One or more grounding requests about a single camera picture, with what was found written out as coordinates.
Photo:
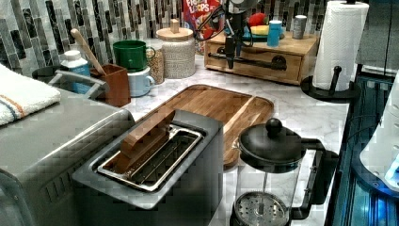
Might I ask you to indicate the white bottle with blue label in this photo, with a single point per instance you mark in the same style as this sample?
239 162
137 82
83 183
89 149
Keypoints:
76 64

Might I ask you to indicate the wooden canister lid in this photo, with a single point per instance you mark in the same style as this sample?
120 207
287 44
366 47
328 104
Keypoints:
174 32

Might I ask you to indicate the wooden spoon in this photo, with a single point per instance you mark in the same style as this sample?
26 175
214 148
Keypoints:
93 59

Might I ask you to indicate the grey ceramic canister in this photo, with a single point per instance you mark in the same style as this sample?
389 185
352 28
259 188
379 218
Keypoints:
179 58

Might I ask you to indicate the glass jar with clear lid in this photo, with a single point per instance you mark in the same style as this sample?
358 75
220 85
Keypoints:
155 60

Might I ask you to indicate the red Froot Loops cereal box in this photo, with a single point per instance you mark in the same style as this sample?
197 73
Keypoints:
200 17

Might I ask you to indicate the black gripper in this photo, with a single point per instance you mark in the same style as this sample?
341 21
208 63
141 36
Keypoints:
235 23

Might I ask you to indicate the yellow plush banana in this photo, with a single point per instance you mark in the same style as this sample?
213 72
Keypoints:
260 30

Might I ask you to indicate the brown utensil holder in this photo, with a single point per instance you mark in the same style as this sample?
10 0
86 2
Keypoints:
119 89

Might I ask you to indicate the silver shaker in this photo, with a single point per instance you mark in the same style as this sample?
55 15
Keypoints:
299 26

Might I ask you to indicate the wooden cutting board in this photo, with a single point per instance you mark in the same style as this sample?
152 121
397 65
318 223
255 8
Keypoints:
236 110

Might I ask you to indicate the silver toaster oven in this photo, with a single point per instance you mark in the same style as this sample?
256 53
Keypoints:
40 153

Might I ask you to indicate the white striped towel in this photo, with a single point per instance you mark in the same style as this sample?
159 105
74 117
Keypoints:
21 95

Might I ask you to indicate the light blue mug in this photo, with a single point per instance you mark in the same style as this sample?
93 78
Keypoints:
141 82

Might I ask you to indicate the wooden drawer box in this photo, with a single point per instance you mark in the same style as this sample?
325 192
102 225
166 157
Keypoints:
288 63

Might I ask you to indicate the silver black toaster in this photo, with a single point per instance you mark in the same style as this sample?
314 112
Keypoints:
179 185

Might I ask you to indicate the blue shaker with white lid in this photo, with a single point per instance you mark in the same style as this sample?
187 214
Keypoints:
274 33

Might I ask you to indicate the red plush fruit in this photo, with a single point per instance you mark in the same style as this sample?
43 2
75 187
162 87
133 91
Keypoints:
258 18

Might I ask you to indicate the paper towel roll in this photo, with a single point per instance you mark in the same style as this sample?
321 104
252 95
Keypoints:
339 43

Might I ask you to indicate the blue plate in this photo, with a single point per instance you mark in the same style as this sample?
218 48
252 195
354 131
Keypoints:
256 38

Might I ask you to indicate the green mug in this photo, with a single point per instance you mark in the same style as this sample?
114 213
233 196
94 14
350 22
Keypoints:
133 54

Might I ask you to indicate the black paper towel holder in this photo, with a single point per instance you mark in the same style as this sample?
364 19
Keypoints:
331 95

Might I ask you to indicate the glass french press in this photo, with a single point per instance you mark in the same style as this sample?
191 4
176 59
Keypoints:
266 182

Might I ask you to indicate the wooden toast slice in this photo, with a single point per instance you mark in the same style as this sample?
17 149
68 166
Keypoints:
143 141

